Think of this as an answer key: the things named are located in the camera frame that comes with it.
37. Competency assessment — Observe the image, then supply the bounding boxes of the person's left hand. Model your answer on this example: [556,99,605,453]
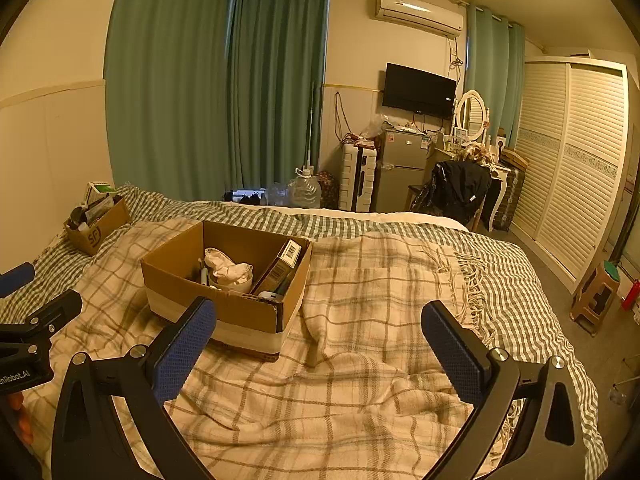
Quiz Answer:
[10,391,36,445]

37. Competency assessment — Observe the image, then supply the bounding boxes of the metal wire stand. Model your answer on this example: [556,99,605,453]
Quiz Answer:
[607,357,640,406]

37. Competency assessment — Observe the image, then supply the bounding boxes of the green checked bedsheet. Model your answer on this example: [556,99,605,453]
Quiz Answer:
[0,185,608,476]

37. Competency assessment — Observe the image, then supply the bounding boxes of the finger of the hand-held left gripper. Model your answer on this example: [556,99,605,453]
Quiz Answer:
[0,290,83,358]
[0,262,36,298]

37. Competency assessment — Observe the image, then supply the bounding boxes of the pale green curtain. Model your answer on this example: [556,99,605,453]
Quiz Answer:
[462,2,527,151]

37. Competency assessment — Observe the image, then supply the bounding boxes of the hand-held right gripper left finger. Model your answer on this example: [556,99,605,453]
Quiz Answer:
[50,296,218,480]

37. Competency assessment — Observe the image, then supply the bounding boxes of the green and white carton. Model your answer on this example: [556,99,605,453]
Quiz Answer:
[86,181,118,203]

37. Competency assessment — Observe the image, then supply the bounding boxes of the dark patterned bag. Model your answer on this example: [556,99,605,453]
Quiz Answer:
[315,171,341,209]

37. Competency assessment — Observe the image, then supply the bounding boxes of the white louvered wardrobe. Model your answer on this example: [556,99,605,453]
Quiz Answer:
[507,57,630,295]

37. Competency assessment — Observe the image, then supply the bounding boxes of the clear water jug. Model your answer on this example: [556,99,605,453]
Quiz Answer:
[287,167,321,208]

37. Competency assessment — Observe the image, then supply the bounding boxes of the wide green curtain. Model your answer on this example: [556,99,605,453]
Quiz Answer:
[106,0,238,201]

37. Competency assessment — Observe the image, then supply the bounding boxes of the large cardboard box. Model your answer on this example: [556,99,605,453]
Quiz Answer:
[140,220,313,362]

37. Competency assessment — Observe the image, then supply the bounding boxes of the black wall television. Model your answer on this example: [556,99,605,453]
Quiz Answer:
[382,63,457,120]

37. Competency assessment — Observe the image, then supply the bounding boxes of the beige plaid blanket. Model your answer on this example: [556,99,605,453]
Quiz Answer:
[20,217,521,480]

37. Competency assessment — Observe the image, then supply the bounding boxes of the brown plastic stool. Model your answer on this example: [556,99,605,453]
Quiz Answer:
[570,261,622,337]

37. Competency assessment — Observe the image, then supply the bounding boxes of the clear plastic bag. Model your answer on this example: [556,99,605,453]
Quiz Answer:
[362,114,391,140]

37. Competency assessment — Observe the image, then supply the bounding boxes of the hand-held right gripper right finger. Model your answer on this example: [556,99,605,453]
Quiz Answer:
[421,301,588,480]

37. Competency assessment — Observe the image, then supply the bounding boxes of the brown suitcase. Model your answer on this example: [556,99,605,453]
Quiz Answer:
[495,162,526,231]

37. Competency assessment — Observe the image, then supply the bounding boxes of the white ribbed suitcase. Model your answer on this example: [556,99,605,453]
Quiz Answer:
[340,141,377,212]

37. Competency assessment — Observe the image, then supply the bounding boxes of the hanging wall cables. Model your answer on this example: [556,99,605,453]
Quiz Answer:
[334,91,358,141]

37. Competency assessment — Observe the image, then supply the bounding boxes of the white tissue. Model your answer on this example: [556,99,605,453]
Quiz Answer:
[204,247,254,283]

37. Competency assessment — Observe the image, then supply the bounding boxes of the black jacket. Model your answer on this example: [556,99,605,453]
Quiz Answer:
[410,161,493,223]

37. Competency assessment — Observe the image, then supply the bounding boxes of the small cardboard box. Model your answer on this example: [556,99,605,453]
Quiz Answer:
[64,195,132,257]

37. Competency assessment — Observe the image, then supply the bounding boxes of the white air conditioner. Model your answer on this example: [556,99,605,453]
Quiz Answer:
[371,0,464,37]

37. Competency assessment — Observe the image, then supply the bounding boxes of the brown and white medicine box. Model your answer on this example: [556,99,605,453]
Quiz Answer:
[250,239,302,297]

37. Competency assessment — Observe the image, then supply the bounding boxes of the narrow green curtain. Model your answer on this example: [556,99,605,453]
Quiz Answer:
[227,0,332,201]

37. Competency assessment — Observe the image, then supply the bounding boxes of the white oval mirror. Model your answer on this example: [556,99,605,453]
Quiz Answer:
[454,90,488,140]

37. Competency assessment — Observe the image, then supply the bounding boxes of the grey mop pole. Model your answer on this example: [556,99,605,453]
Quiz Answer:
[305,81,317,168]

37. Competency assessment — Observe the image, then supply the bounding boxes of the blonde wig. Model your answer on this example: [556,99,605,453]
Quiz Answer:
[460,143,496,166]

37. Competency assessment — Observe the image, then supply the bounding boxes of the grey small fridge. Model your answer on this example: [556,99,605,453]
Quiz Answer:
[372,127,433,213]

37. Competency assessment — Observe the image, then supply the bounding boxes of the black shoes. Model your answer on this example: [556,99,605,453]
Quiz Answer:
[225,189,266,206]

